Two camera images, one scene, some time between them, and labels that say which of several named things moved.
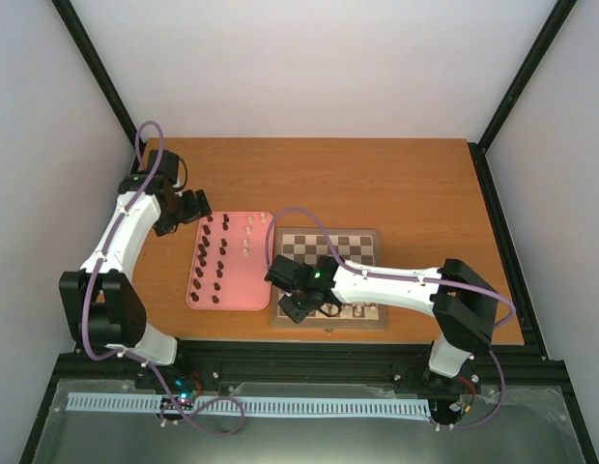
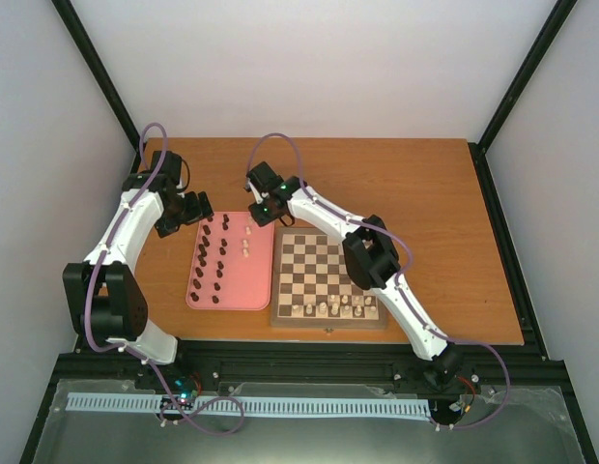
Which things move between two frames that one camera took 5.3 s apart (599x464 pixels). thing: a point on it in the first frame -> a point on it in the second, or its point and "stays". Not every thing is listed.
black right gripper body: x=299 y=311 -> x=267 y=217
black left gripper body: x=183 y=213 stays
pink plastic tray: x=229 y=262 stays
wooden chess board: x=306 y=245 stays
